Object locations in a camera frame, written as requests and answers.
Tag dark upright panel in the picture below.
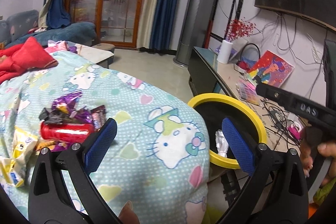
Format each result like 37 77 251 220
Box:
323 39 336 114

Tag marble top coffee table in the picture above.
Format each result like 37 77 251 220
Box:
76 44 115 69

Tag white twisted plastic bag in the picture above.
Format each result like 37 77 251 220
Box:
215 130 229 159

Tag small pink device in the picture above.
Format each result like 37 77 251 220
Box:
287 122 302 139

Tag clear bead organizer box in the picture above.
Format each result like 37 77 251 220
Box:
235 78 260 105

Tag black cable tangle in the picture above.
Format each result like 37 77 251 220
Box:
259 98 302 151

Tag small dark stool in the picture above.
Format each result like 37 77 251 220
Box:
92 42 114 53

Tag cartoon cat printed blanket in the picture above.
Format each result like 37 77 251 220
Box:
0 40 210 224

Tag hanging wall cables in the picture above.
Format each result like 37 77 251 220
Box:
218 0 326 67

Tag red can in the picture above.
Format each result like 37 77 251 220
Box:
40 122 94 140

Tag black bin with yellow rim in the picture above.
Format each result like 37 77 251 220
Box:
188 93 268 169

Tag pink garment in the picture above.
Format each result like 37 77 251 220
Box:
43 40 71 52

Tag red padded cloth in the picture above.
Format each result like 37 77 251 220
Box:
0 36 59 79

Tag grey tower air conditioner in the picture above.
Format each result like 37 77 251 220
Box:
173 0 221 67

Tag person's right hand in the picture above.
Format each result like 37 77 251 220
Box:
299 140 336 186

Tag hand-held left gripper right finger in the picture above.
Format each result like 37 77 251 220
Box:
218 117 309 224

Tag purple candy wrapper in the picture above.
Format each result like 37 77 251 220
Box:
51 91 84 115

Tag blue heart patterned sofa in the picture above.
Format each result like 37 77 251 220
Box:
0 9 97 48

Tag colourful painting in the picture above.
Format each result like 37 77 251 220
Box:
247 50 294 88

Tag black handled flower basket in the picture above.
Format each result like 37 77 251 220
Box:
235 43 261 75

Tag brown chocolate bar wrapper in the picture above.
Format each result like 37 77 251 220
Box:
90 105 108 131

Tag black wrapper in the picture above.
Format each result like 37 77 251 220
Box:
39 107 72 125

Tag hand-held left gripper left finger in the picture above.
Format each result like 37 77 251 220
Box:
28 118 118 224

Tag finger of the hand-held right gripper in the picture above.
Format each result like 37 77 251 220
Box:
255 82 296 111

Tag orange wrapper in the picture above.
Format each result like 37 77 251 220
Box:
35 139 70 152

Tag yellow white snack bag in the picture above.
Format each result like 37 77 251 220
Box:
0 126 38 188

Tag red berry branches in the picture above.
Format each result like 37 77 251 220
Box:
225 19 256 42

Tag white ribbed vase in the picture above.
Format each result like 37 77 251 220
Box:
217 40 234 64

